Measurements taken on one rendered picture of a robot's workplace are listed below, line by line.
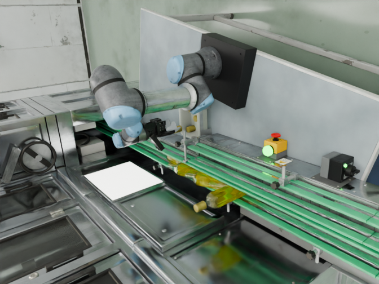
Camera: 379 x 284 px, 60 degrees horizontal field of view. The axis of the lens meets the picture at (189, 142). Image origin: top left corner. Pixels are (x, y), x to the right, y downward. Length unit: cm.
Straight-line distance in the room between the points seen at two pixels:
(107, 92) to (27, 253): 82
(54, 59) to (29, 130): 291
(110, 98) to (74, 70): 404
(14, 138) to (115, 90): 120
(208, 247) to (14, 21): 411
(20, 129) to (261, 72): 145
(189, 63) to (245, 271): 86
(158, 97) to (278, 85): 51
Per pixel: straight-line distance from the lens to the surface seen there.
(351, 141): 131
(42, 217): 184
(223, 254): 139
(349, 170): 127
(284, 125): 145
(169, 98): 126
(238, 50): 146
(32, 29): 499
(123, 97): 111
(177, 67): 142
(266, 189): 138
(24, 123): 219
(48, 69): 504
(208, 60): 151
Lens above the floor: 186
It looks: 34 degrees down
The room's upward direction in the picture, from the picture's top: 107 degrees counter-clockwise
